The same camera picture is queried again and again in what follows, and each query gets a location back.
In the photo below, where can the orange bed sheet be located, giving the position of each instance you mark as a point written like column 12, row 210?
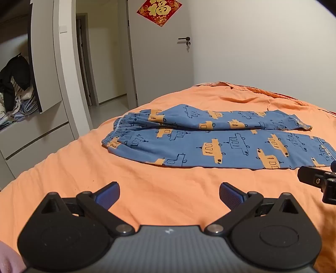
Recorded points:
column 168, row 189

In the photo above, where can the blue car print pants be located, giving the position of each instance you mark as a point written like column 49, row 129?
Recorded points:
column 210, row 147

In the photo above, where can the dark hallway door frame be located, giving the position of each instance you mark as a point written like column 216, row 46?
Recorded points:
column 83, row 60

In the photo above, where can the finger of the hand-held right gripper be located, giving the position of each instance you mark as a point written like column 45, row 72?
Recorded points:
column 311, row 176

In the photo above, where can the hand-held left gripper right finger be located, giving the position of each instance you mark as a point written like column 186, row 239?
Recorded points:
column 230, row 195

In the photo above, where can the white light switch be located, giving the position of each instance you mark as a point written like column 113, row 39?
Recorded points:
column 63, row 29

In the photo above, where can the black garment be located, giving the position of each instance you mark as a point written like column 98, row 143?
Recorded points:
column 14, row 78

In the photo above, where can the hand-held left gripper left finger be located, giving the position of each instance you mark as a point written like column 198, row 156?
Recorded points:
column 109, row 195

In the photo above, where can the white room door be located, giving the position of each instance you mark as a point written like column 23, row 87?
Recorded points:
column 160, row 65

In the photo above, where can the red gold door decoration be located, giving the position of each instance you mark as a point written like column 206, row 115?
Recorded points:
column 159, row 11

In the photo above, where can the pile of folded clothes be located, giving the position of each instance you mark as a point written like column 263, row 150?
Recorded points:
column 25, row 105

